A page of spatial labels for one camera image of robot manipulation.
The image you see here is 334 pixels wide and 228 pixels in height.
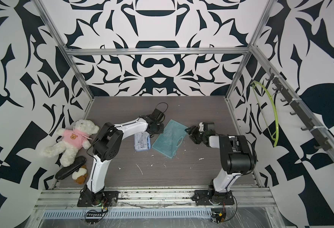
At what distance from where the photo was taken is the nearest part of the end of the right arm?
791 mm

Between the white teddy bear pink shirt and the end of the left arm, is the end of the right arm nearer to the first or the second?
the end of the left arm

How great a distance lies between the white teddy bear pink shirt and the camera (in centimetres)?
81

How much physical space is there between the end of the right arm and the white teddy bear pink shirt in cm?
64
